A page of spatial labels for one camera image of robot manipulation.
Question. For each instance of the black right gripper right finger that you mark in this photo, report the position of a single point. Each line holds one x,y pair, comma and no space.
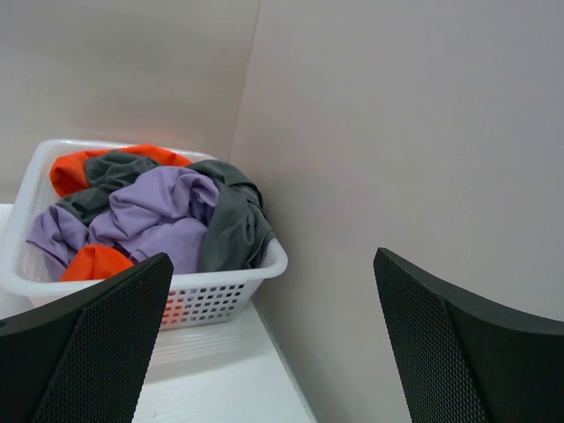
464,358

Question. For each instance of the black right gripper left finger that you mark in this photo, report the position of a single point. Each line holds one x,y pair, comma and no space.
84,357

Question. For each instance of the purple t-shirt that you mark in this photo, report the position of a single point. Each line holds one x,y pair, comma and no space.
166,210

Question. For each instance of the white plastic laundry basket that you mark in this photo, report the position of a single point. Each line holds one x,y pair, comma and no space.
193,299

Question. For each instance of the orange t-shirt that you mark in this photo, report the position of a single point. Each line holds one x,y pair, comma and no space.
84,182

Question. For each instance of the grey t-shirt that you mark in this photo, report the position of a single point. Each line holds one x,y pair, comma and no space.
239,232

